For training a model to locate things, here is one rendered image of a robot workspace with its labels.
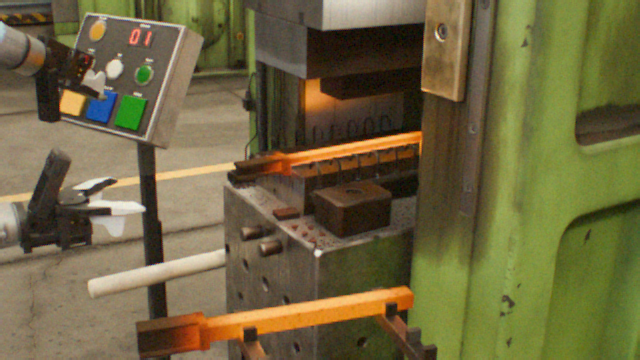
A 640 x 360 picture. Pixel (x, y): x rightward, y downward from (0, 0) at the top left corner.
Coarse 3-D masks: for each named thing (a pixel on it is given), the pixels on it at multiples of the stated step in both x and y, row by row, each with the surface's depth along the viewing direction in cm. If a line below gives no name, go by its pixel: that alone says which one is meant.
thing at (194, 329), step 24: (240, 312) 106; (264, 312) 106; (288, 312) 106; (312, 312) 107; (336, 312) 108; (360, 312) 110; (144, 336) 100; (168, 336) 101; (192, 336) 103; (216, 336) 103; (240, 336) 104
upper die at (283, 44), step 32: (256, 32) 149; (288, 32) 139; (320, 32) 135; (352, 32) 138; (384, 32) 142; (416, 32) 146; (288, 64) 141; (320, 64) 137; (352, 64) 140; (384, 64) 144; (416, 64) 148
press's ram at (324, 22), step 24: (264, 0) 144; (288, 0) 137; (312, 0) 130; (336, 0) 128; (360, 0) 131; (384, 0) 134; (408, 0) 136; (312, 24) 131; (336, 24) 130; (360, 24) 132; (384, 24) 135
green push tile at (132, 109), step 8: (128, 96) 176; (128, 104) 175; (136, 104) 174; (144, 104) 173; (120, 112) 176; (128, 112) 175; (136, 112) 174; (144, 112) 173; (120, 120) 175; (128, 120) 174; (136, 120) 173; (128, 128) 174; (136, 128) 173
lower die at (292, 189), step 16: (400, 128) 177; (416, 128) 174; (320, 144) 165; (336, 144) 162; (400, 144) 160; (416, 144) 161; (320, 160) 149; (352, 160) 152; (368, 160) 152; (384, 160) 152; (400, 160) 154; (416, 160) 156; (272, 176) 154; (288, 176) 148; (304, 176) 143; (336, 176) 146; (352, 176) 149; (368, 176) 151; (272, 192) 155; (288, 192) 149; (304, 192) 144; (400, 192) 156; (304, 208) 145
